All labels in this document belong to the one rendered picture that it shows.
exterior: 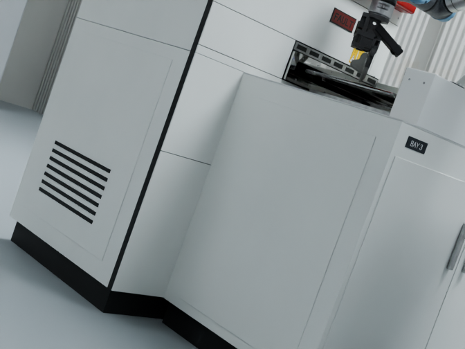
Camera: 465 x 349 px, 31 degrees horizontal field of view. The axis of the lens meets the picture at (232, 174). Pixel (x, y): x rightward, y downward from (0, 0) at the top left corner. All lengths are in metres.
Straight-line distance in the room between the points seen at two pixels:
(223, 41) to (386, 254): 0.79
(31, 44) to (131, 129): 6.26
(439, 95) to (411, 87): 0.07
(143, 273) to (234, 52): 0.72
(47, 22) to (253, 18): 6.38
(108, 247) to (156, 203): 0.20
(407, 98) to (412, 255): 0.43
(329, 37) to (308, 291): 0.94
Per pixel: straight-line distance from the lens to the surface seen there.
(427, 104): 2.19
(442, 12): 2.71
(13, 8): 7.62
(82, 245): 2.65
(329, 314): 2.16
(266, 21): 2.58
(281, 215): 2.30
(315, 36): 2.73
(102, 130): 2.68
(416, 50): 5.39
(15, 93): 8.79
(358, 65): 2.67
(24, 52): 8.75
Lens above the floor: 0.70
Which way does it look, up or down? 4 degrees down
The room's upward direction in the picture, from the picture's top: 20 degrees clockwise
